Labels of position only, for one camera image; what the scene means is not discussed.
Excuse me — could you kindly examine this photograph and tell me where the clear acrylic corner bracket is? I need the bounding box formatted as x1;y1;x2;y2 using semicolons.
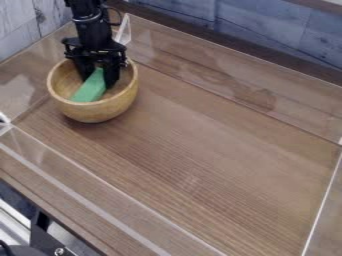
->
113;14;133;45

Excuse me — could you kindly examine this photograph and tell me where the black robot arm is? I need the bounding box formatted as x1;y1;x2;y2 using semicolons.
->
62;0;127;88

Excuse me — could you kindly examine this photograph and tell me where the black cable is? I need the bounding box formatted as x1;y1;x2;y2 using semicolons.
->
0;239;15;256

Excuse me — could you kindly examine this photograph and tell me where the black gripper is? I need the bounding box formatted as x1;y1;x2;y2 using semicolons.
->
62;37;127;88

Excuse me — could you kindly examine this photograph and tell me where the green rectangular stick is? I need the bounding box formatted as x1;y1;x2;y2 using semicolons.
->
70;68;106;102

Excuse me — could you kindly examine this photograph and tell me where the black table frame bracket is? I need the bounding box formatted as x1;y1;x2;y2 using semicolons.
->
30;211;87;256

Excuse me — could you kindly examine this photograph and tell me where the wooden bowl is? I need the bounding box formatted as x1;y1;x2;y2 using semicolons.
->
47;59;139;123

